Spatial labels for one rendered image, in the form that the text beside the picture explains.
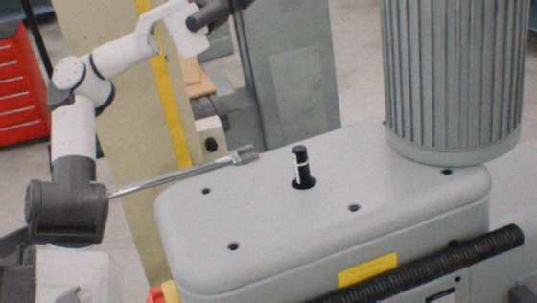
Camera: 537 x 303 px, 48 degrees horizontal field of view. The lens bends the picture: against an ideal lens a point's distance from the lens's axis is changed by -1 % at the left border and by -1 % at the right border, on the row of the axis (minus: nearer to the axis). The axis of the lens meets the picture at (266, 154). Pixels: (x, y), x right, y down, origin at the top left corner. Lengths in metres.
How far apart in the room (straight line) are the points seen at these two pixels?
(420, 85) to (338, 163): 0.18
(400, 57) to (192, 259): 0.39
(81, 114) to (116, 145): 1.39
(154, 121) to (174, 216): 1.83
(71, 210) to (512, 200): 0.80
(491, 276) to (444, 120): 0.30
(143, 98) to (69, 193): 1.43
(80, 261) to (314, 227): 0.58
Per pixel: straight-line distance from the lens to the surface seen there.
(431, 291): 0.96
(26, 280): 1.24
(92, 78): 1.36
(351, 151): 0.95
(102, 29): 2.52
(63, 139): 1.31
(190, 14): 1.29
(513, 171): 1.13
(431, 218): 0.86
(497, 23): 0.82
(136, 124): 2.68
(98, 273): 1.25
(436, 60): 0.83
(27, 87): 5.50
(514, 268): 1.06
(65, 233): 1.27
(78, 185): 1.26
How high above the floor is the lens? 2.39
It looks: 31 degrees down
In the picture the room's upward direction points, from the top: 10 degrees counter-clockwise
